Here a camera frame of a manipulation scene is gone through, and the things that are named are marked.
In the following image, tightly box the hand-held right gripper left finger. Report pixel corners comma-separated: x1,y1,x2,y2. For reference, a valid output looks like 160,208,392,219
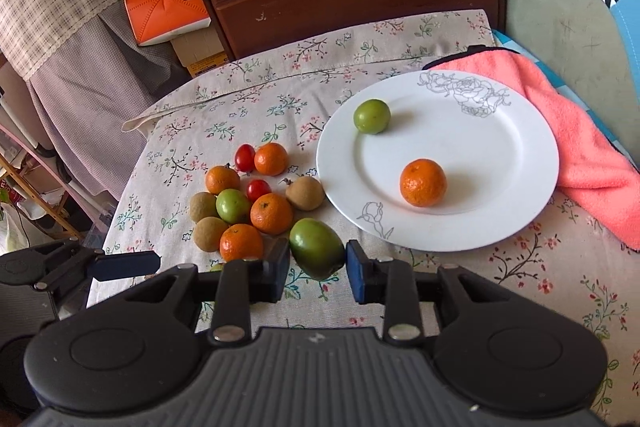
127,238,292,344

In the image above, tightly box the clear plastic storage box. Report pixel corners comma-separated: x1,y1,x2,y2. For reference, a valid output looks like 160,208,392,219
82,194,119,249

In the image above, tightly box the white plastic bag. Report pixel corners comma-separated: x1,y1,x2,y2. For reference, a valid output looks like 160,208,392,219
0,202,32,254

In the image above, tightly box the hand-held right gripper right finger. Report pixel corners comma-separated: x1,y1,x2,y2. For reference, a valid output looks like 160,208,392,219
345,239,501,343

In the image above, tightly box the red cherry tomato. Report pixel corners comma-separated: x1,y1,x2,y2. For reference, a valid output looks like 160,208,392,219
234,144,257,172
247,179,272,202

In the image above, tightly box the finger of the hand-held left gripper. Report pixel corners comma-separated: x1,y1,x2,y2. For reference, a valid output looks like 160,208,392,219
35,241,162,290

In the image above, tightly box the white floral-print plate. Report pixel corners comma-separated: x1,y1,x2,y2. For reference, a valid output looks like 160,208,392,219
316,69,560,253

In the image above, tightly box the floral cloth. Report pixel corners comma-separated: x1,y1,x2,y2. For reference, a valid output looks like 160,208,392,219
102,9,640,427

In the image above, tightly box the wooden rack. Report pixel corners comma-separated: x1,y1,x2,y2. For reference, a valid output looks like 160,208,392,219
0,152,83,240

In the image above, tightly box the grey pleated cloth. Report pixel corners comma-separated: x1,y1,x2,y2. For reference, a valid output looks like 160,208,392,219
27,2,193,200

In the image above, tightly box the orange mandarin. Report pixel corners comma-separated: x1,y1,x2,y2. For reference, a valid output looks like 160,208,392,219
399,159,447,208
250,193,294,236
220,224,265,263
205,165,242,196
254,143,290,176

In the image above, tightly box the pink towel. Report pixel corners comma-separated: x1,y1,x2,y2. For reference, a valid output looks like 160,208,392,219
422,47,640,253

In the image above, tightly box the grey-green cushion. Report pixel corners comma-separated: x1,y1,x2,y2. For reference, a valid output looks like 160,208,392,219
505,0,631,142

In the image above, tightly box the brown kiwi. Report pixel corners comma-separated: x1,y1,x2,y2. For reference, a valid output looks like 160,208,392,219
285,177,325,211
194,217,230,253
189,192,221,224

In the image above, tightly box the brown cardboard box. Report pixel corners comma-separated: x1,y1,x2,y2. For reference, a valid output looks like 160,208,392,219
170,27,231,80

